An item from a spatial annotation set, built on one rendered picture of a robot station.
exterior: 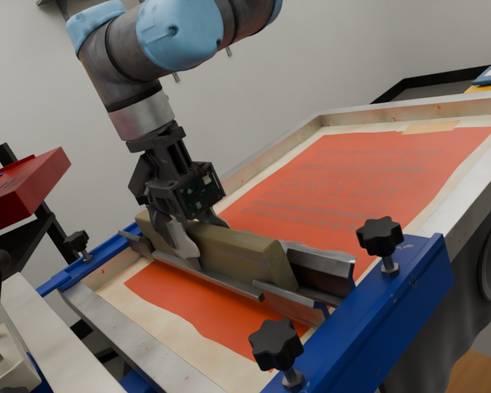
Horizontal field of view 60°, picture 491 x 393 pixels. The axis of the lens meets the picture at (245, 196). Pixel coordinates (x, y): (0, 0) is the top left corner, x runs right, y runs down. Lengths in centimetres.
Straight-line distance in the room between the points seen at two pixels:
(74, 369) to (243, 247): 22
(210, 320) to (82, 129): 214
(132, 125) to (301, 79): 316
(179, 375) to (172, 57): 33
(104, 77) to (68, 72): 214
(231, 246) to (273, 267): 6
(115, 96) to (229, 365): 34
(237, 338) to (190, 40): 35
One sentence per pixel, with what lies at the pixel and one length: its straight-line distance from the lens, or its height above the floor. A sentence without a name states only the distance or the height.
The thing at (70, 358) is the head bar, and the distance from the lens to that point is 54.
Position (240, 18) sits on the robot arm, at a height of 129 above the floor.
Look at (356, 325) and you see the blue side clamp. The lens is 42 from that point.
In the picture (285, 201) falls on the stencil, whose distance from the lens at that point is 82.
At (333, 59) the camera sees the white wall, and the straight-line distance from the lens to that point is 396.
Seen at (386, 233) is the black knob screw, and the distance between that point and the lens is 44.
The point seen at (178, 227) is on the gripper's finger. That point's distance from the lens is 59.
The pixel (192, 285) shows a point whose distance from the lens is 70.
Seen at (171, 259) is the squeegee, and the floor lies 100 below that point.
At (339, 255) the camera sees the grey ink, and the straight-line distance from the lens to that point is 61.
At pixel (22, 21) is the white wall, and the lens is 267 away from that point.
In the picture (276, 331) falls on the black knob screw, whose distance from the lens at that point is 37.
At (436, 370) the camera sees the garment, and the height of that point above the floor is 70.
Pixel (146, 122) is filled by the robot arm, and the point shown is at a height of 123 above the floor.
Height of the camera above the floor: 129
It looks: 22 degrees down
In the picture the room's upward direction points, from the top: 24 degrees counter-clockwise
